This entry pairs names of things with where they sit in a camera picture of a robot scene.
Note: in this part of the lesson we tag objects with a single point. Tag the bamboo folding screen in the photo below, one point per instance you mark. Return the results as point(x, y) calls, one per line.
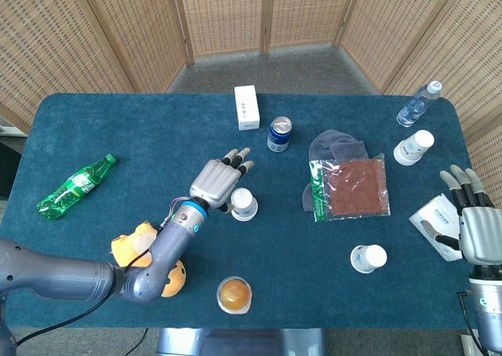
point(223, 15)

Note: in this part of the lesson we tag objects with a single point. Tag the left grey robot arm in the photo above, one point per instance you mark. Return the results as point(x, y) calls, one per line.
point(59, 273)

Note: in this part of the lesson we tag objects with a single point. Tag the blue felt table cover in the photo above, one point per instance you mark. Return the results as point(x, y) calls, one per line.
point(274, 234)

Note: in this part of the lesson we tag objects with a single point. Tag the yellow plush toy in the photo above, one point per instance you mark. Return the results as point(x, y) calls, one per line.
point(125, 250)

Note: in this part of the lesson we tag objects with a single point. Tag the orange fruit jelly cup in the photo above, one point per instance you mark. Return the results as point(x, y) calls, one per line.
point(234, 294)

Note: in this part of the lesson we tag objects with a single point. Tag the green plastic soda bottle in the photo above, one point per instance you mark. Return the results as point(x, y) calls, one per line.
point(76, 185)

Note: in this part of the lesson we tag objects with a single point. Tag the white cardboard box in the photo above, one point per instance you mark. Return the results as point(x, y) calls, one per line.
point(247, 109)

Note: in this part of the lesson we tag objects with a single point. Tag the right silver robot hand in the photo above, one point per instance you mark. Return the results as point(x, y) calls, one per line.
point(482, 236)

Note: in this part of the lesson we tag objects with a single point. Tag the white tissue pack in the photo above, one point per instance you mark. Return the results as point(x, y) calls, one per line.
point(439, 211)

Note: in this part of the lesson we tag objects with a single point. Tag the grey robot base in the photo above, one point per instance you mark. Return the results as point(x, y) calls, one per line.
point(239, 342)

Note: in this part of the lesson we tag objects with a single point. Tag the grey cloth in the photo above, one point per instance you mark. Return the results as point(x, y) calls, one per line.
point(337, 146)

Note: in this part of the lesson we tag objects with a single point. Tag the blue drink can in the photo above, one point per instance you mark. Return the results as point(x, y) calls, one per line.
point(279, 136)

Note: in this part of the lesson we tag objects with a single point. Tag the clear water bottle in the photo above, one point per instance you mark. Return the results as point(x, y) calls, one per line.
point(415, 107)

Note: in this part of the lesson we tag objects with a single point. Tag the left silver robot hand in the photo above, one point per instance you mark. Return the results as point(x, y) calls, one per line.
point(213, 181)

